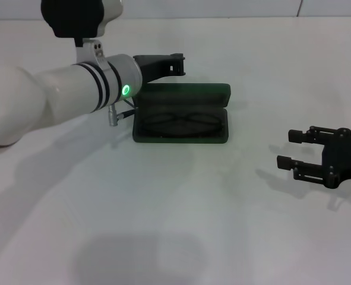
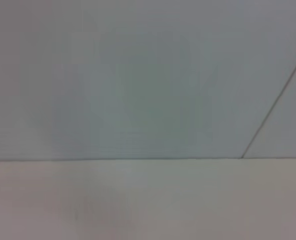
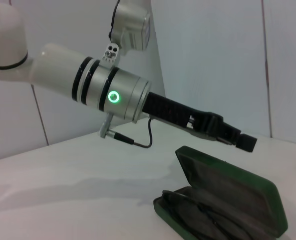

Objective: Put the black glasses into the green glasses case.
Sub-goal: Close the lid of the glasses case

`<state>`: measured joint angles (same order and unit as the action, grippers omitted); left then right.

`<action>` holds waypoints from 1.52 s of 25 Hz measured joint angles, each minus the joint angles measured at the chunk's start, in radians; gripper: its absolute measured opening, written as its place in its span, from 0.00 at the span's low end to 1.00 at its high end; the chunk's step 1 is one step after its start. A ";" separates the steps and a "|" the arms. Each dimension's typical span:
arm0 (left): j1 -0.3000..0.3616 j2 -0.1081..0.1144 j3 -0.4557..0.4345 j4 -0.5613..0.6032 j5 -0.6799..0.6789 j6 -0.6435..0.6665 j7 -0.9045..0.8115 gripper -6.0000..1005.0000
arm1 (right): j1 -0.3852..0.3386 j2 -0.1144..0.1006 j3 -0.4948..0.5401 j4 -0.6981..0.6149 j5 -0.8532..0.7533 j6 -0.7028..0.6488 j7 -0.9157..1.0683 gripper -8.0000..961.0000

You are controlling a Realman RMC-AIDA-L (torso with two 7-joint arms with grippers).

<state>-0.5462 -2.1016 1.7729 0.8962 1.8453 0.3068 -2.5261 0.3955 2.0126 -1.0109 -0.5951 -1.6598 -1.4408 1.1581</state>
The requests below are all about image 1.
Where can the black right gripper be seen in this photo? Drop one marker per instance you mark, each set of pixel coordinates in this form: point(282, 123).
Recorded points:
point(344, 160)

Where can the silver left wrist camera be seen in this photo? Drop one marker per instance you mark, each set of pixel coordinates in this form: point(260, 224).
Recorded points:
point(80, 17)

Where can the black round-lens glasses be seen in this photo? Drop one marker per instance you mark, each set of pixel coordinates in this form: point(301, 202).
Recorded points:
point(181, 118)

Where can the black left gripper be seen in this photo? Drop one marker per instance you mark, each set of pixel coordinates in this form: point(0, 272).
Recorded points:
point(154, 66)

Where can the green glasses case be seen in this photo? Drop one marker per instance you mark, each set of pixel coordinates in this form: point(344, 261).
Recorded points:
point(181, 95)

